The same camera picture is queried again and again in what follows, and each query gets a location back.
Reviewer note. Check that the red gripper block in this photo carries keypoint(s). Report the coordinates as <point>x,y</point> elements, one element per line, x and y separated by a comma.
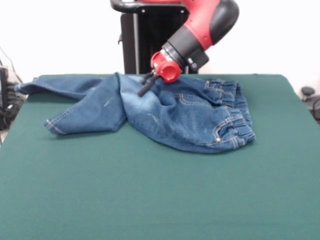
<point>165,67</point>

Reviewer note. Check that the blue denim jeans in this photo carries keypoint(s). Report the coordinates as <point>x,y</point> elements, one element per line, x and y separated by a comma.
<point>175,115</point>

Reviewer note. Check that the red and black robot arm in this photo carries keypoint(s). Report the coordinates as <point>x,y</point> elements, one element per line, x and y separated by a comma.
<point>200,32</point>

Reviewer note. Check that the dark green table cloth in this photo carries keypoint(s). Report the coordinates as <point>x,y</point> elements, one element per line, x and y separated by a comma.
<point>150,200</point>

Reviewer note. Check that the black electronics box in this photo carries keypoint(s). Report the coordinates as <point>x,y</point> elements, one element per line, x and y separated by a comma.
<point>3,85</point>

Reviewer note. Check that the black chair base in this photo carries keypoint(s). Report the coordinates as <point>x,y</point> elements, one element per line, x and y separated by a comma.
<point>311,98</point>

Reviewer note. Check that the black robot pedestal stand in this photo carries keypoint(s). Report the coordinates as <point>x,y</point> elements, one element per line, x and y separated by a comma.
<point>150,37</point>

